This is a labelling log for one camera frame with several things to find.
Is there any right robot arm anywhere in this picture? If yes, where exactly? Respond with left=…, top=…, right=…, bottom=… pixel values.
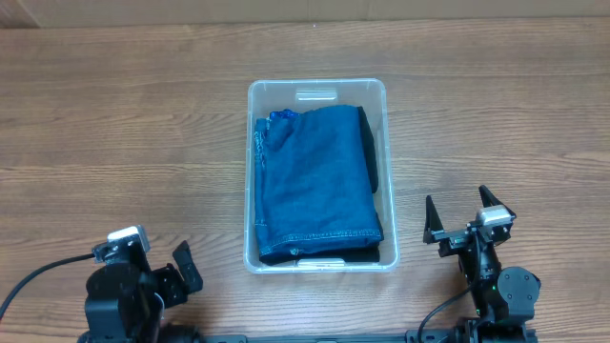
left=409, top=185, right=541, bottom=342

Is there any clear plastic container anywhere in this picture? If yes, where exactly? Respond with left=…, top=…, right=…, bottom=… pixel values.
left=243, top=78, right=400, bottom=274

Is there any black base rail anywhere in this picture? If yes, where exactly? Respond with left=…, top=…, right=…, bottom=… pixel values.
left=156, top=325, right=539, bottom=343

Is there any blue sequin cloth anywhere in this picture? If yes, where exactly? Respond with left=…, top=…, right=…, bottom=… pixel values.
left=269, top=109, right=300, bottom=121

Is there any black cloth long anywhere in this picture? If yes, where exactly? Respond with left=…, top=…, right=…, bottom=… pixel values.
left=357, top=107, right=378, bottom=193

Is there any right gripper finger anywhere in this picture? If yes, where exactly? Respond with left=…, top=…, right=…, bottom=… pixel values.
left=423, top=195, right=445, bottom=244
left=478, top=185, right=517, bottom=219

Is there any blue terry towel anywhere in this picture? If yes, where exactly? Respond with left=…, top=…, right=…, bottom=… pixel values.
left=254, top=105, right=378, bottom=265

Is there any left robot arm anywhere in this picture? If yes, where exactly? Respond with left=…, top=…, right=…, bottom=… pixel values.
left=77, top=236, right=203, bottom=343

